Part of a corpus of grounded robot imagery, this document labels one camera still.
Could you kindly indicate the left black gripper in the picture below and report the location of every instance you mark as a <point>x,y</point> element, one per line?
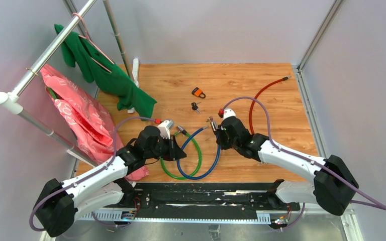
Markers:
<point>175,152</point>

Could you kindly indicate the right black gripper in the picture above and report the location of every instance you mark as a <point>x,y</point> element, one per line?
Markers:
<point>224,145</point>

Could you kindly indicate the black padlock keys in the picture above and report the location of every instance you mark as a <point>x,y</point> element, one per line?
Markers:
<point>195,107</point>

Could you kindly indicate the orange black padlock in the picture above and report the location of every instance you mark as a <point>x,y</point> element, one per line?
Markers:
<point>197,92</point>

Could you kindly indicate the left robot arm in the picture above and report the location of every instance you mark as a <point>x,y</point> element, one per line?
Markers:
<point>60,204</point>

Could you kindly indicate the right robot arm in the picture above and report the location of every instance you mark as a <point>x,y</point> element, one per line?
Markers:
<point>329,183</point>

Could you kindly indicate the pink patterned garment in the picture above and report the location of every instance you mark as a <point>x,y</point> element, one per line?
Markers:
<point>90,121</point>

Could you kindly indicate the green cloth garment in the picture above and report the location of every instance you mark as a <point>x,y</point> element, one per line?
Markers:
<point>108,76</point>

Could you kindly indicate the white metal clothes rack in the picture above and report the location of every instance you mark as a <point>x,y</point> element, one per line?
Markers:
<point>9,100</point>

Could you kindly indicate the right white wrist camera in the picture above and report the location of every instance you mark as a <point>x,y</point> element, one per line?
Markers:
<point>226,113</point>

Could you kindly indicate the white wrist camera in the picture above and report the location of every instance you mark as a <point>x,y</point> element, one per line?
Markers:
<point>226,113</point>
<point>165,127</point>

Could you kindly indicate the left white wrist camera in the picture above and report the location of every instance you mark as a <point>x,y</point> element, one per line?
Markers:
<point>165,127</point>

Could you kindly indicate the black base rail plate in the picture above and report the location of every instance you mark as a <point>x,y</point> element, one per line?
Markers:
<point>189,202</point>

